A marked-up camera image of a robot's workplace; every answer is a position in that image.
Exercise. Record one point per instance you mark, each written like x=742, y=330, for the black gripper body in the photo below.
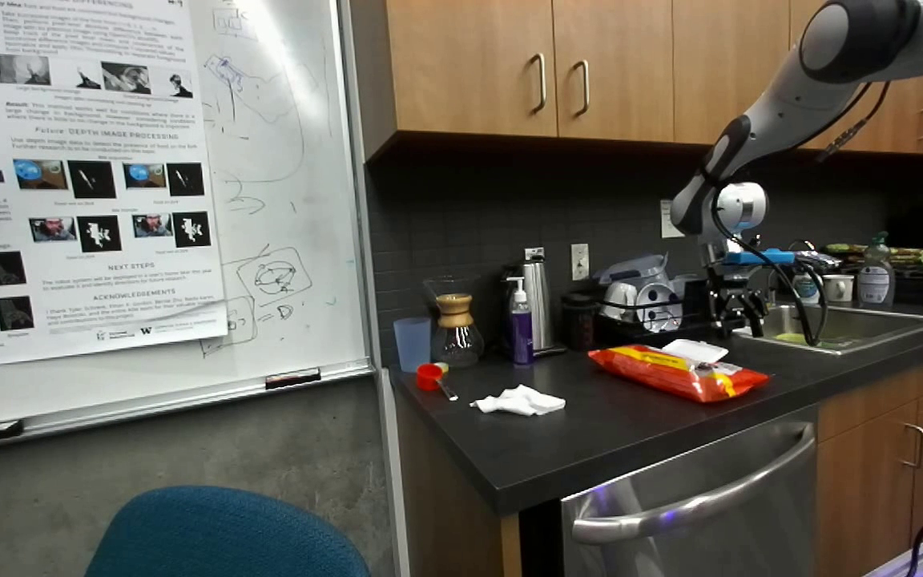
x=737, y=291

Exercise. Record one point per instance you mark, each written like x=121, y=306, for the orange wet wipes bag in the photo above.
x=675, y=372

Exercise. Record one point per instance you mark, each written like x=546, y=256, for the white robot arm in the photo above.
x=794, y=102

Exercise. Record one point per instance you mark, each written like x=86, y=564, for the jar with yellow lid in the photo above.
x=456, y=311

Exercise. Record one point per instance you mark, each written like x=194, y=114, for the black dish rack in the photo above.
x=704, y=306

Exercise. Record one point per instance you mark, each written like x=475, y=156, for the metal faucet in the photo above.
x=820, y=256

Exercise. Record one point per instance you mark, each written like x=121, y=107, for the small metal cup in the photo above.
x=840, y=291

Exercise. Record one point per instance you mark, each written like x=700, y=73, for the steel sink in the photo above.
x=867, y=327

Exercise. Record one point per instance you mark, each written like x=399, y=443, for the clear soap bottle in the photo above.
x=875, y=284

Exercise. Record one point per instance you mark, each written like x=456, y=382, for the black cup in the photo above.
x=579, y=323

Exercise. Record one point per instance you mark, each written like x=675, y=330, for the yellow green sponge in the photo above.
x=911, y=256

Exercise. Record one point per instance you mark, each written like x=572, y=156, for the steel thermos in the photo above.
x=539, y=306

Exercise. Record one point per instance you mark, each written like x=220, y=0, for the purple bottle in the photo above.
x=522, y=337

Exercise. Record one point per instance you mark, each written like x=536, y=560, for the stainless steel dishwasher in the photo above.
x=720, y=533

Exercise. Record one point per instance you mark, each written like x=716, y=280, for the white crumpled tissue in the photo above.
x=522, y=403

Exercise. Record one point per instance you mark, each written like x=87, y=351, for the wooden upper cabinet door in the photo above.
x=911, y=122
x=720, y=65
x=634, y=65
x=462, y=65

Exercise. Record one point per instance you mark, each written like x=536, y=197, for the orange measuring cup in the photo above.
x=432, y=376

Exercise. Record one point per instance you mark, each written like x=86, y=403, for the blue plastic cup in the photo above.
x=411, y=344

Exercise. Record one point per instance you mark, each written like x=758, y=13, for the whiteboard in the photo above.
x=290, y=266

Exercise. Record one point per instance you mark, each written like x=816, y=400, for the blue chair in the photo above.
x=225, y=533

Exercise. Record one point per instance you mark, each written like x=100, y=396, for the research poster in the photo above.
x=87, y=130

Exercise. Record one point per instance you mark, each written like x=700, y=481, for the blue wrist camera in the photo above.
x=761, y=256

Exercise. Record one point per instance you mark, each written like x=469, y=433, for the white paper wall note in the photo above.
x=672, y=218

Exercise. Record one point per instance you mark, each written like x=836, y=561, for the white wall outlet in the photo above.
x=580, y=261

